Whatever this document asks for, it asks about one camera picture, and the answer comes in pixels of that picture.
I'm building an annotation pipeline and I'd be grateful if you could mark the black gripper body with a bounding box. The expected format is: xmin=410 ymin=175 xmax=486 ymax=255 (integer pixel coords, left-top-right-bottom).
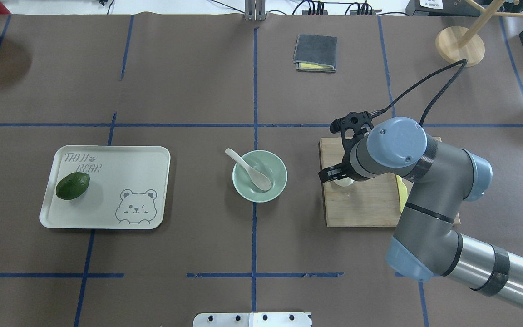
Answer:
xmin=318 ymin=154 xmax=353 ymax=183

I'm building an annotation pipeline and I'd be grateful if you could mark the white steamed bun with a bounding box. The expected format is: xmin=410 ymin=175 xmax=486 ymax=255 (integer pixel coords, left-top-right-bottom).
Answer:
xmin=334 ymin=178 xmax=355 ymax=188

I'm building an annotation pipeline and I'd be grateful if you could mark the white spoon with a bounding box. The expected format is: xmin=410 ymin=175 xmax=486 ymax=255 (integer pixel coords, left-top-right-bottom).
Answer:
xmin=225 ymin=148 xmax=271 ymax=191

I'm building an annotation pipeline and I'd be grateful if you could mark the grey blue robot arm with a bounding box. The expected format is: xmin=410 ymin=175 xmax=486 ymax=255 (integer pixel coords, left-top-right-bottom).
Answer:
xmin=318 ymin=112 xmax=523 ymax=308

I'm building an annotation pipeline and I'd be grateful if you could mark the light green bowl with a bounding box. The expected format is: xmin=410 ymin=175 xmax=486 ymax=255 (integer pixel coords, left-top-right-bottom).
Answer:
xmin=232 ymin=150 xmax=288 ymax=203

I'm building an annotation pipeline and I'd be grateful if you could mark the bamboo cutting board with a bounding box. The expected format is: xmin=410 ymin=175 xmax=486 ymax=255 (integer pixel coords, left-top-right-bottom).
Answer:
xmin=319 ymin=137 xmax=461 ymax=228

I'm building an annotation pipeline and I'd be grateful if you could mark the yellow plastic knife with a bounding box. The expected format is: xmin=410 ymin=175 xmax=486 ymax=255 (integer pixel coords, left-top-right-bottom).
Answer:
xmin=395 ymin=175 xmax=409 ymax=213

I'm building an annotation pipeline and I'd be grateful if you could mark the yellow sponge under cloth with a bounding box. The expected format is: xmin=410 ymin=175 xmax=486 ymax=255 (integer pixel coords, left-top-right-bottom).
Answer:
xmin=296 ymin=63 xmax=336 ymax=72

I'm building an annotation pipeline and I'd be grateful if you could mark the grey folded cloth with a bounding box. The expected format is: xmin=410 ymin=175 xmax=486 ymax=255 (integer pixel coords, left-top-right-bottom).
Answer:
xmin=293 ymin=34 xmax=338 ymax=72

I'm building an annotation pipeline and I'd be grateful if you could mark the wooden mug tree stand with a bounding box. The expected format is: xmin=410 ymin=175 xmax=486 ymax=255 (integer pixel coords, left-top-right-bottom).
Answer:
xmin=434 ymin=0 xmax=523 ymax=66

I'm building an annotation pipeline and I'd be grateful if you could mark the beige bear tray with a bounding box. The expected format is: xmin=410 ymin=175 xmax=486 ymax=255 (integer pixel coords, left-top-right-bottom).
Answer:
xmin=39 ymin=145 xmax=171 ymax=229

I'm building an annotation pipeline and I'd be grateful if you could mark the green avocado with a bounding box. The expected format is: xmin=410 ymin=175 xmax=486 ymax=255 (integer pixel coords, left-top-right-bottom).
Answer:
xmin=55 ymin=172 xmax=90 ymax=201

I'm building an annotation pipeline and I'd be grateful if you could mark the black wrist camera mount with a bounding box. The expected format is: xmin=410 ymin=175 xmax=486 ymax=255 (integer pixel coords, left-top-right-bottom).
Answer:
xmin=329 ymin=111 xmax=374 ymax=154

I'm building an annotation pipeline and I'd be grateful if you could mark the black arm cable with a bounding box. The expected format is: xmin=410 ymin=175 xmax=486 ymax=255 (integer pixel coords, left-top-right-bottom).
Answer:
xmin=368 ymin=59 xmax=468 ymax=128

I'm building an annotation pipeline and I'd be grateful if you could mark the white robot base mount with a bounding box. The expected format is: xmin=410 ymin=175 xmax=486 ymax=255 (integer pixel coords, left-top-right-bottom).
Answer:
xmin=192 ymin=311 xmax=313 ymax=327

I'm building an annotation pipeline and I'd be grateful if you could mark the aluminium frame post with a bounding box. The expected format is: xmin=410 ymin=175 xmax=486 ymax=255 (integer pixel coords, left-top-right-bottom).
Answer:
xmin=244 ymin=0 xmax=267 ymax=21

